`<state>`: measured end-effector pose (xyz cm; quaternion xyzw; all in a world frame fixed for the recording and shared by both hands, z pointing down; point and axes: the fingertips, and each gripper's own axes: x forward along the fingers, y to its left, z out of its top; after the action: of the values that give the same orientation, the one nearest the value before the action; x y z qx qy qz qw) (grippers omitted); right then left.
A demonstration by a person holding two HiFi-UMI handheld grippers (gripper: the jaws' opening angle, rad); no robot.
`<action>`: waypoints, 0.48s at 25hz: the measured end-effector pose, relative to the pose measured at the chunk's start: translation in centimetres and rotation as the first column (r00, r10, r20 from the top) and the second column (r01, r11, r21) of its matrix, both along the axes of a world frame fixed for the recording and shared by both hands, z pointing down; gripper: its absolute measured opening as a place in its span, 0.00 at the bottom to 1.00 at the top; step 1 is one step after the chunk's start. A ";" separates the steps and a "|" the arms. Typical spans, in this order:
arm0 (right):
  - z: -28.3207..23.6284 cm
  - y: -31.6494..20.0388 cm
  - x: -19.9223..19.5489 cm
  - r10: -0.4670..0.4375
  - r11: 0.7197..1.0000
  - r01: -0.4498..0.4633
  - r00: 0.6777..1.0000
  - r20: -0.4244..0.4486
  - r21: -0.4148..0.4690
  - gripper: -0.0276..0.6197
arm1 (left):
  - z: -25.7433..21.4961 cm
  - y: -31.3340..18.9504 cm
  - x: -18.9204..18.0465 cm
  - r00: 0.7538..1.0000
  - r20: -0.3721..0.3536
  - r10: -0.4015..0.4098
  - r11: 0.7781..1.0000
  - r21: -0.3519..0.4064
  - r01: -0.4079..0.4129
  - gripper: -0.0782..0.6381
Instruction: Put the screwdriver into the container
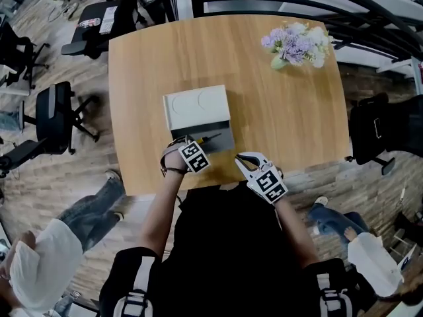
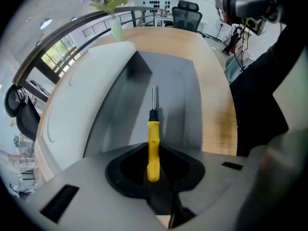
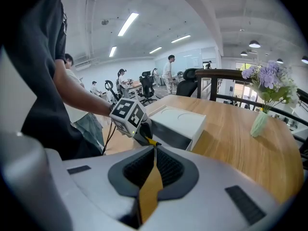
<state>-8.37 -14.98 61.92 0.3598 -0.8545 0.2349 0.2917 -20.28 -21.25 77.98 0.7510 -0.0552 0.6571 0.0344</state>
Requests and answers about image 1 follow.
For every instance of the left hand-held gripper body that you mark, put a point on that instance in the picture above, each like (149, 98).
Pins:
(196, 157)

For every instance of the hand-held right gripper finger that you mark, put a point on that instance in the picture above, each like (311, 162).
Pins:
(261, 160)
(246, 173)

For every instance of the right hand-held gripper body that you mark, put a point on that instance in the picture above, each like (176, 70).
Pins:
(269, 185)

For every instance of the yellow black screwdriver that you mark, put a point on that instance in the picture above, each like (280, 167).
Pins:
(202, 140)

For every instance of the grey metal box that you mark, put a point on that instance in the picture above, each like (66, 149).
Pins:
(198, 111)

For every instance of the person's left forearm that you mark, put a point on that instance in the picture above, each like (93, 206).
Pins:
(162, 216)

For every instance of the person's right forearm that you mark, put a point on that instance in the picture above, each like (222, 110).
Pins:
(295, 236)

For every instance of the person's left hand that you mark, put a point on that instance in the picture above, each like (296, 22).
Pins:
(175, 162)

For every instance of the person's black clothing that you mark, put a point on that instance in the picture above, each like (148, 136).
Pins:
(228, 249)

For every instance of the green vase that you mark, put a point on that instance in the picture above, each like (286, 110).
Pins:
(278, 63)

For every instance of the purple white flower bouquet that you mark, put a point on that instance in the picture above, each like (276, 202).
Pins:
(294, 45)

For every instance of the black office chair with jacket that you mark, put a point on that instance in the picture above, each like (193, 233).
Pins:
(396, 127)

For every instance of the black office chair grey armrests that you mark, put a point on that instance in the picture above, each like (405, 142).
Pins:
(56, 111)

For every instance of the black office chair with papers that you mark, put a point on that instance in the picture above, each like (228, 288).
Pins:
(89, 36)

